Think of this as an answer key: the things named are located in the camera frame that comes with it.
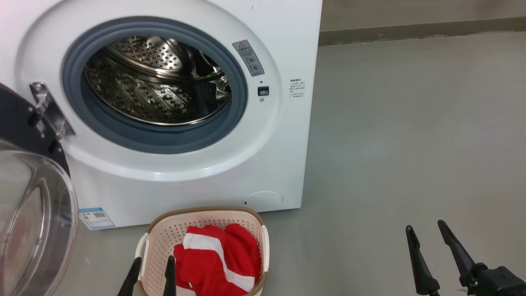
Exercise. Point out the grey rubber door gasket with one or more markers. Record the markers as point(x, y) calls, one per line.
point(164, 142)

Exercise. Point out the round white filter cover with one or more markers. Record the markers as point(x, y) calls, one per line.
point(265, 200)

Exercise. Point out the white washing machine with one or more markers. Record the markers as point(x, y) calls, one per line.
point(267, 156)

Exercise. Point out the black glass washing machine door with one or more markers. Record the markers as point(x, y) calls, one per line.
point(16, 119)

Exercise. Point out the cream perforated laundry basket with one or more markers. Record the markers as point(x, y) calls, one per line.
point(164, 234)

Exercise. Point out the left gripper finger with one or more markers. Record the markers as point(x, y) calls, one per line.
point(170, 279)
point(131, 281)

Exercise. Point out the red white garment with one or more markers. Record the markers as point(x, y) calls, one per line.
point(205, 263)

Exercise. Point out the blue energy label sticker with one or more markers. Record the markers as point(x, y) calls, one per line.
point(96, 218)

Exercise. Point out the steel washing drum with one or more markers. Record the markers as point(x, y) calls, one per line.
point(144, 94)

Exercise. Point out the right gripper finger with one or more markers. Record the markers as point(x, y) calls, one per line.
point(421, 275)
point(458, 255)

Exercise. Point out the metal door hinge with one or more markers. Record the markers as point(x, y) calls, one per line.
point(49, 111)

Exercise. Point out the grey wall baseboard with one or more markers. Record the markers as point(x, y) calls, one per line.
point(411, 31)

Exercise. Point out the grey warning sticker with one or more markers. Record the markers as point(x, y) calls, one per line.
point(248, 57)

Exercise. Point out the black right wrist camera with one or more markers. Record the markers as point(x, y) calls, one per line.
point(501, 283)

